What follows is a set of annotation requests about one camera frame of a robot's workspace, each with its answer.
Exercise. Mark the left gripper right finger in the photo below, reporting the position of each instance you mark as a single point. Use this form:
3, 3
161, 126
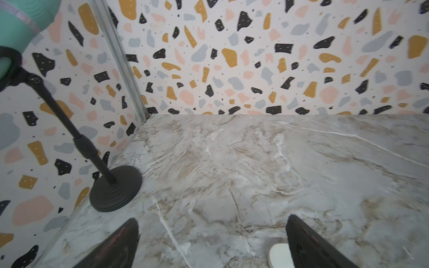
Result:
310, 250

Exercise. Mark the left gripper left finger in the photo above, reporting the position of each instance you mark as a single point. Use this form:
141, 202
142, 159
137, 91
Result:
117, 251

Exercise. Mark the white earbud charging case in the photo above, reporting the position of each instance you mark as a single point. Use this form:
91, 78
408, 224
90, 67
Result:
280, 256

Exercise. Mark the black microphone stand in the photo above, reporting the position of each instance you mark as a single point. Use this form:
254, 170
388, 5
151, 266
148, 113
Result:
115, 188

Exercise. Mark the mint green microphone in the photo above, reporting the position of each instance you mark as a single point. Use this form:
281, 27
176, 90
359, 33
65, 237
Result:
21, 22

